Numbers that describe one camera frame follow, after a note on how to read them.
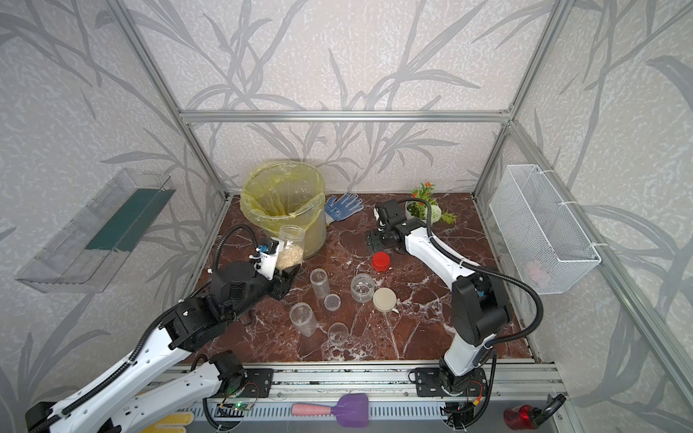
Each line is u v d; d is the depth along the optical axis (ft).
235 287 1.59
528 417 1.97
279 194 3.25
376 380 2.48
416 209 3.17
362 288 3.00
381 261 3.22
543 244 2.06
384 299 2.93
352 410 2.29
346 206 3.81
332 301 2.92
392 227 2.18
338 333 2.72
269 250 1.86
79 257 2.08
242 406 2.32
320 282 2.74
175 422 2.23
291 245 2.08
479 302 1.51
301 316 2.42
